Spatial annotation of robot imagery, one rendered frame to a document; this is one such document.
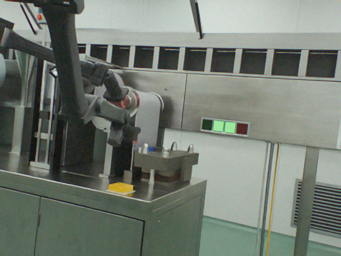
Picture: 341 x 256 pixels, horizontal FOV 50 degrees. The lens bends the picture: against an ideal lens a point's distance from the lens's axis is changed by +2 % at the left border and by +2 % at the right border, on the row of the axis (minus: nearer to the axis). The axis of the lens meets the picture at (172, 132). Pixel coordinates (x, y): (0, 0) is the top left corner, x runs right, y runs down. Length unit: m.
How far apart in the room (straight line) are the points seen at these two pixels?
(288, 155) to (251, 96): 2.37
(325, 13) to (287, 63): 2.42
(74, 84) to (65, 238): 0.80
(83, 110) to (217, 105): 0.96
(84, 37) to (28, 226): 1.14
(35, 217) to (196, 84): 0.99
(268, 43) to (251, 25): 2.51
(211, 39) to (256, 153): 2.44
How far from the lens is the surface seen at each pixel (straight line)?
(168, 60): 2.06
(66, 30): 0.88
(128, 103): 1.65
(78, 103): 1.00
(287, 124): 1.77
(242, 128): 1.80
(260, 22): 4.33
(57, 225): 1.61
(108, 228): 1.46
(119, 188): 1.40
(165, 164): 1.55
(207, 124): 1.85
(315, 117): 1.77
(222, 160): 4.27
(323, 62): 1.87
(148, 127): 1.77
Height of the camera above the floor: 1.22
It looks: 3 degrees down
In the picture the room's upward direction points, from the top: 6 degrees clockwise
